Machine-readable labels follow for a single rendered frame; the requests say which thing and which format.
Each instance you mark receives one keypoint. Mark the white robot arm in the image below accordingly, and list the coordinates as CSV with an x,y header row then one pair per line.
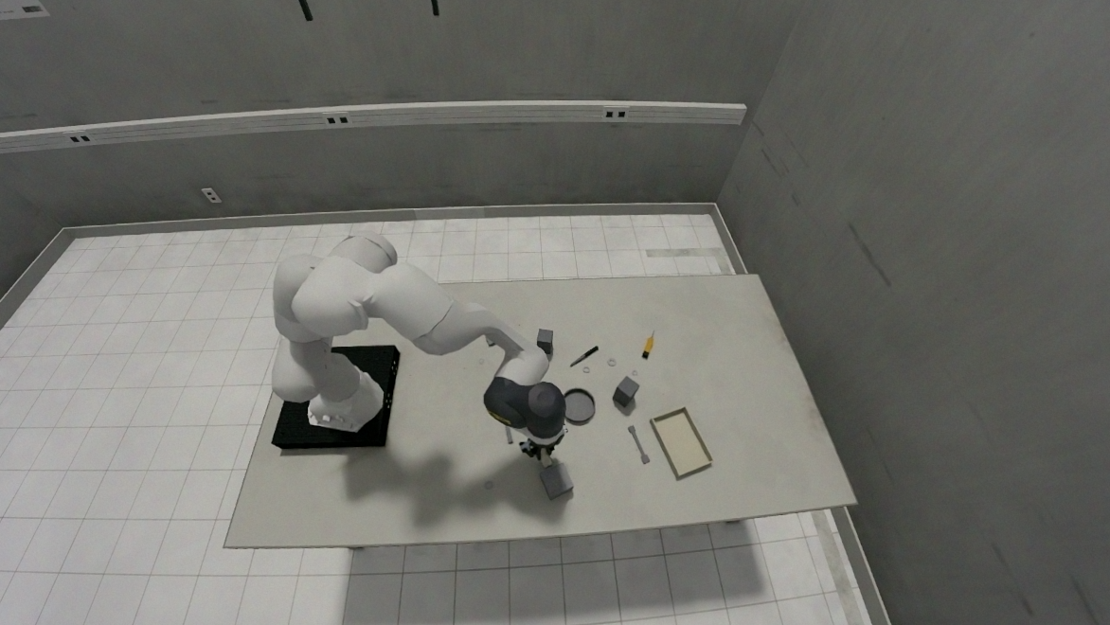
x,y
363,269

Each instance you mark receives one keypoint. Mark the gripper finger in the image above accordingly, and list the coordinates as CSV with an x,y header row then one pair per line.
x,y
531,452
550,449

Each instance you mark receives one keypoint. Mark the beige shallow open tray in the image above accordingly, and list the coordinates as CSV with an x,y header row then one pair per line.
x,y
687,448

